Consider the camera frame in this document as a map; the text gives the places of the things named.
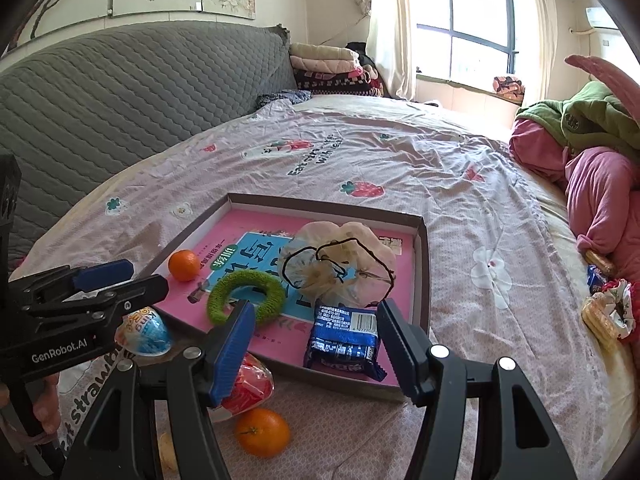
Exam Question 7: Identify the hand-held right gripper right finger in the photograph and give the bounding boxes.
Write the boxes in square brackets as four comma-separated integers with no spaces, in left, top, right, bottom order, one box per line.
[376,299,579,480]

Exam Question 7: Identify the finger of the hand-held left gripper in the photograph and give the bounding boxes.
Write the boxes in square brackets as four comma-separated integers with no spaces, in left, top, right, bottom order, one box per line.
[27,274,170,332]
[7,259,135,312]

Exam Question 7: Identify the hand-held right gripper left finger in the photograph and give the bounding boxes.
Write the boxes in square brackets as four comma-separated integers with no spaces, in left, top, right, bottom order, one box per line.
[65,299,257,480]

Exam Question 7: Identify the red egg toy packet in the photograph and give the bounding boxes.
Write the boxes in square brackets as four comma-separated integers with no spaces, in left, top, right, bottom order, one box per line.
[207,352,276,423]

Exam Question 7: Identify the orange mandarin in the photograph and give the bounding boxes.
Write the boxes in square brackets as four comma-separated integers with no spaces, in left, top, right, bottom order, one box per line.
[235,407,292,459]
[168,249,202,282]

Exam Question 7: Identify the colourful egg toy packet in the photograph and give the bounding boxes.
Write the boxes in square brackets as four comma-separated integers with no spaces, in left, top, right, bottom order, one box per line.
[116,306,174,358]

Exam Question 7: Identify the green fuzzy ring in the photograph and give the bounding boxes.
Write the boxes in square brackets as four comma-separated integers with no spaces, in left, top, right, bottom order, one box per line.
[206,269,287,326]

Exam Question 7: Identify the blue cookie packet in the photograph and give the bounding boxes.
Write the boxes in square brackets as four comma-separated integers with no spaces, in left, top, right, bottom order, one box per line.
[303,299,388,382]

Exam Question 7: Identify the grey cardboard box tray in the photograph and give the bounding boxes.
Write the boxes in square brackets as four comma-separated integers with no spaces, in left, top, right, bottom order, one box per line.
[134,192,431,403]

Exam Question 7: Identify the cream black-trimmed scrunchie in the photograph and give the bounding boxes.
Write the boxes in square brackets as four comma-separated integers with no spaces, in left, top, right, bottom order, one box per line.
[278,220,397,307]

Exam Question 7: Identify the person's left hand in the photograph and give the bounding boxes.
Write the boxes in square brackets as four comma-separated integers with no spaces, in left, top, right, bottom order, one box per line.
[30,374,63,438]

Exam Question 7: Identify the pink picture book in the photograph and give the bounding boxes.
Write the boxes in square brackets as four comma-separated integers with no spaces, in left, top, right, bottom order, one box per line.
[152,209,416,367]

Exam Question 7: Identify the grey quilted headboard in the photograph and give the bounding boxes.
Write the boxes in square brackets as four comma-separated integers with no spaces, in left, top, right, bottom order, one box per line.
[0,24,296,261]

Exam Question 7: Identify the strawberry print bed sheet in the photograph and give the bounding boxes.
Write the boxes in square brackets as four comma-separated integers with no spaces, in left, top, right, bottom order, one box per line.
[10,95,631,480]

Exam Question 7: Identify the cream bed sheet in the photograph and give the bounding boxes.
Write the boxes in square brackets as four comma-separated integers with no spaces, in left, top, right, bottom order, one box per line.
[515,170,640,461]

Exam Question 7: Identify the small blue snack packet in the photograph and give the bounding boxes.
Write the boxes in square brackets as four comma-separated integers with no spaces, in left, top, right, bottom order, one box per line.
[586,265,609,295]

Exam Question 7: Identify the small cracker packet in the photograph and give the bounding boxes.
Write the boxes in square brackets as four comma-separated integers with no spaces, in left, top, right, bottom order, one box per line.
[585,249,614,274]

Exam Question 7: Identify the floral frilled cloth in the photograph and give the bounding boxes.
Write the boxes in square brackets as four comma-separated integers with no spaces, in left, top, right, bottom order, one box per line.
[600,277,640,342]

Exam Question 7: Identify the dark patterned cloth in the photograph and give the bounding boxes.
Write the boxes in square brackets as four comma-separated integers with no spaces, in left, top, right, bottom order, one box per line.
[257,89,313,110]

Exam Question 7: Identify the pink pillow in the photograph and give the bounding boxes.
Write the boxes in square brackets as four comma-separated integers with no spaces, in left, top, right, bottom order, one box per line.
[510,117,571,181]

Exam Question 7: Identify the magenta fleece garment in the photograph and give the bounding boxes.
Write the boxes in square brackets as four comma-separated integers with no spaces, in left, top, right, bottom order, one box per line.
[565,146,640,281]

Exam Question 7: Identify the dark checkered folded blanket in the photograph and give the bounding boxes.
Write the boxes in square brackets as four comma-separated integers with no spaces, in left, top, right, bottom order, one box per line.
[295,69,383,98]

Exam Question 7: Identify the patterned bag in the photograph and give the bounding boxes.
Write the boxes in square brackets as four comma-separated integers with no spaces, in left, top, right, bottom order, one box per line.
[492,75,527,101]

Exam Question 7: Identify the folded pink blanket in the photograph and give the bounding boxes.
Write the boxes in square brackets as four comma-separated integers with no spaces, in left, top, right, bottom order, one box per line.
[292,57,364,77]

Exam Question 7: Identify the folded cream blanket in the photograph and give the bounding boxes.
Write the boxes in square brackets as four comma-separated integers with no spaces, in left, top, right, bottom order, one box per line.
[290,42,358,63]

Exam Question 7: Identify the black garment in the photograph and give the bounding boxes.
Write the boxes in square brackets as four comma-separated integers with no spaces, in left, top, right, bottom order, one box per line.
[345,41,377,68]

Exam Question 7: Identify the green garment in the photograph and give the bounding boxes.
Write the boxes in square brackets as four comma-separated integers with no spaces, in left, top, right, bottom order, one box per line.
[517,81,640,161]

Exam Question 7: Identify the cream curtain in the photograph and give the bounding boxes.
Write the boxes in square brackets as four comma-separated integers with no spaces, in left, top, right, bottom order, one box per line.
[367,0,418,101]
[525,0,558,108]

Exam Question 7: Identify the black-framed window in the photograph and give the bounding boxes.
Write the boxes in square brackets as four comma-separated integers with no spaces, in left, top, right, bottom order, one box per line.
[415,0,518,83]

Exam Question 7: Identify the white air conditioner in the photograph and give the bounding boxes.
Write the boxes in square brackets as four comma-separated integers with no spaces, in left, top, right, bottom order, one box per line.
[585,6,621,31]

